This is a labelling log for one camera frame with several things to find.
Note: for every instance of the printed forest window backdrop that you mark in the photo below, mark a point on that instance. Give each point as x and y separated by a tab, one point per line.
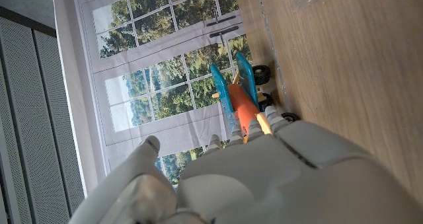
158	85

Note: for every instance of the teal orange toy plane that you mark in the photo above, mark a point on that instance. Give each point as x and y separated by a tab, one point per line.
243	105

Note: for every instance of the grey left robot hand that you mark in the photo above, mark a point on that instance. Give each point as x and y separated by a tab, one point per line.
264	177

